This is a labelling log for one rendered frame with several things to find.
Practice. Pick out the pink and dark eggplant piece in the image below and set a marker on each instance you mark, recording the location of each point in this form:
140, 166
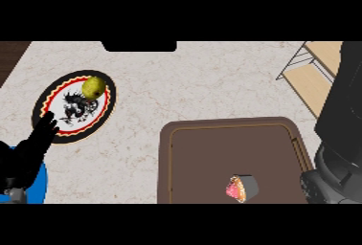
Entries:
241, 188

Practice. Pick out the black rounded appliance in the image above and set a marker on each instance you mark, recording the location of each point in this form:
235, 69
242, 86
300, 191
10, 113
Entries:
139, 46

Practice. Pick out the yellow-green pear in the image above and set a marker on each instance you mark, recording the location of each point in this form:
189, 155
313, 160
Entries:
93, 87

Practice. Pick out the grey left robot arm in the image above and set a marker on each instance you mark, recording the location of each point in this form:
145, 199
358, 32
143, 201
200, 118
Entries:
15, 195

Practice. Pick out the brown rectangular tray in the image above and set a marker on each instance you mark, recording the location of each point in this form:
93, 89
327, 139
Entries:
211, 153

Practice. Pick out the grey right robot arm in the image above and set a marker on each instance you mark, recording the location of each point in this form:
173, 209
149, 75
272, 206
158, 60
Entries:
337, 182

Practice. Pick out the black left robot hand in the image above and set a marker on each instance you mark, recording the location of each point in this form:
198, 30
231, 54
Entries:
28, 153

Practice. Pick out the oval decorated black-rimmed plate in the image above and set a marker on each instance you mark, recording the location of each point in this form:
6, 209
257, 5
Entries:
71, 118

